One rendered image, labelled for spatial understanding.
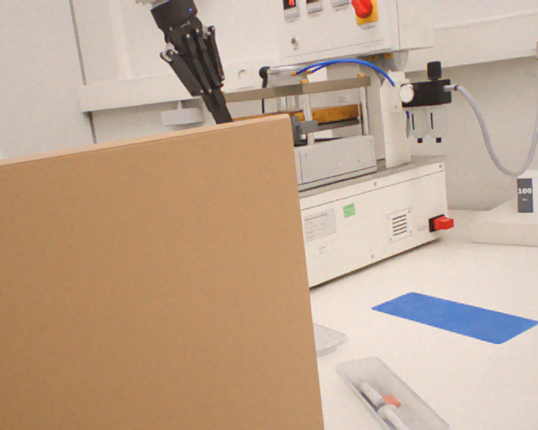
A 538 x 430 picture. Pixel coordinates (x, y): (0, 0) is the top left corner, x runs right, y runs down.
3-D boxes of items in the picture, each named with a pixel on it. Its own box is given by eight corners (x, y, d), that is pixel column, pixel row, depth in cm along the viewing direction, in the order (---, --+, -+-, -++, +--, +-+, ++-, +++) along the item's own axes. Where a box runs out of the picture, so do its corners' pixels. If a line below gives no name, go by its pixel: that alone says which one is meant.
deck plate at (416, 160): (328, 159, 160) (327, 154, 159) (447, 159, 133) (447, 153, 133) (172, 192, 131) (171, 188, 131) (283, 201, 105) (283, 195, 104)
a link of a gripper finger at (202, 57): (178, 34, 112) (183, 31, 113) (206, 91, 117) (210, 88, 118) (193, 29, 109) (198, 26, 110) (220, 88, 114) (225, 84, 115)
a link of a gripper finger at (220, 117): (216, 90, 114) (213, 91, 113) (231, 124, 116) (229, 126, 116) (204, 92, 116) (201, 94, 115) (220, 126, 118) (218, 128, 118)
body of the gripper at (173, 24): (171, -3, 113) (193, 46, 117) (138, 13, 108) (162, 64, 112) (199, -15, 108) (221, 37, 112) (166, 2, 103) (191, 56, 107)
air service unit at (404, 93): (402, 142, 127) (397, 66, 125) (467, 140, 116) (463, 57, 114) (386, 145, 124) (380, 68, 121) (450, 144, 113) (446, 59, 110)
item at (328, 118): (290, 127, 141) (285, 84, 139) (365, 124, 124) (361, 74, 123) (228, 138, 131) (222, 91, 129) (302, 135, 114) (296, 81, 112)
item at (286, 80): (302, 124, 148) (296, 67, 146) (411, 118, 124) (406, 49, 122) (218, 138, 133) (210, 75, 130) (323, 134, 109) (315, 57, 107)
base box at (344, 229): (335, 225, 162) (328, 159, 159) (464, 241, 134) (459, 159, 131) (151, 283, 129) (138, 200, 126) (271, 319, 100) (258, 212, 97)
